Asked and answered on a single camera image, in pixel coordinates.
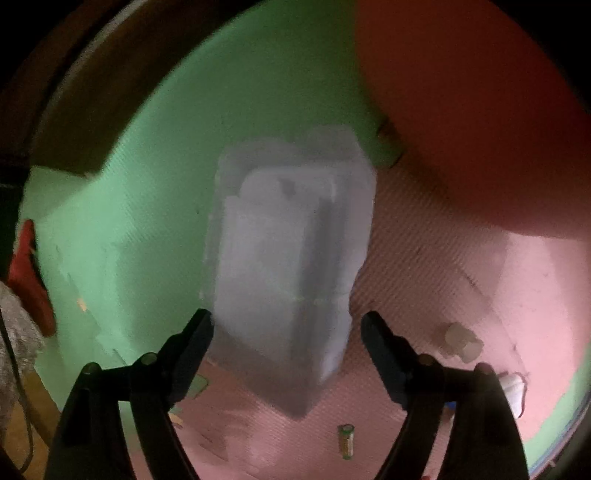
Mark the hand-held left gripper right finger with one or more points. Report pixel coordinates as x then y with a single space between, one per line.
381 355

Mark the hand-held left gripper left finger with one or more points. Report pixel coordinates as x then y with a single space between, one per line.
194 350

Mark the red bin with green rim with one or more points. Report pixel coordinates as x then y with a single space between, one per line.
461 115

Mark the clear plastic piece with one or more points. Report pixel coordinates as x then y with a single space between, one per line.
461 344

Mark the pink foam floor mat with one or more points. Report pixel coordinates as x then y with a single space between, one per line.
438 286

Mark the green battery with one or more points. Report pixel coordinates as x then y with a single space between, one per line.
346 441

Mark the white tissue wad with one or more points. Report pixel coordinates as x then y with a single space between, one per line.
512 387

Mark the green foam floor mat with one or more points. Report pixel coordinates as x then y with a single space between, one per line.
563 415
161 207

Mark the red slipper at left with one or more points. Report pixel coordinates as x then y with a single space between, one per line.
32 286

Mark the dark wooden nightstand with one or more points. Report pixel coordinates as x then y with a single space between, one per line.
92 92

